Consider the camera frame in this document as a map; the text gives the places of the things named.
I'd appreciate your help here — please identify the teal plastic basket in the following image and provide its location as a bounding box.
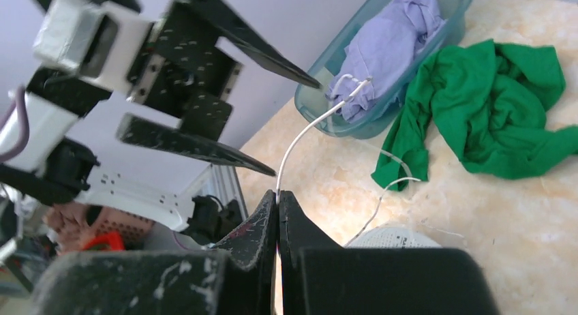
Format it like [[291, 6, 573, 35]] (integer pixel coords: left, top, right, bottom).
[[294, 0, 472, 139]]

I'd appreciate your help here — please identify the pink perforated basket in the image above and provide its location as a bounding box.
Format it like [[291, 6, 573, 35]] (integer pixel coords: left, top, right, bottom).
[[44, 202, 155, 254]]

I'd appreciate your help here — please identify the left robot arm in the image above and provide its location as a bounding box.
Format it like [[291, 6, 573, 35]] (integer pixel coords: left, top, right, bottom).
[[1, 0, 320, 243]]

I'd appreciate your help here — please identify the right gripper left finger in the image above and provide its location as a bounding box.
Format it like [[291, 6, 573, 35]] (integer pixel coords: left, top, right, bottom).
[[208, 190, 277, 314]]

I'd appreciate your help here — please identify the white filament spool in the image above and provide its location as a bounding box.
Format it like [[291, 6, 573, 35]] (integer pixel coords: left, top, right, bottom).
[[345, 226, 442, 249]]

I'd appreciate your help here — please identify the lavender cloth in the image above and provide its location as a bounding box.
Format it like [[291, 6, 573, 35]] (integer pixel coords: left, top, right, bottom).
[[325, 0, 445, 123]]

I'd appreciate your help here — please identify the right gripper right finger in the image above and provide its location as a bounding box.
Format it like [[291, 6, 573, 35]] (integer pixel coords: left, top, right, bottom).
[[277, 191, 341, 315]]

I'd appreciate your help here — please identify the green cloth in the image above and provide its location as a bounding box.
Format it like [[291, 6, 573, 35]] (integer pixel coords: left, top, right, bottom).
[[372, 40, 577, 191]]

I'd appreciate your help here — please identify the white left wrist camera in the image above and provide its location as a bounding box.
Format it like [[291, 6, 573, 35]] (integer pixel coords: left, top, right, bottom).
[[33, 0, 152, 93]]

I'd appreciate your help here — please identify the white cable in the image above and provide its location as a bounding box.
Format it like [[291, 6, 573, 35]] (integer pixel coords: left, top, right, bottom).
[[274, 74, 423, 248]]

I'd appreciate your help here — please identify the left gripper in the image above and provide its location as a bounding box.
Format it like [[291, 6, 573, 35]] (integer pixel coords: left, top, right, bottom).
[[116, 0, 321, 177]]

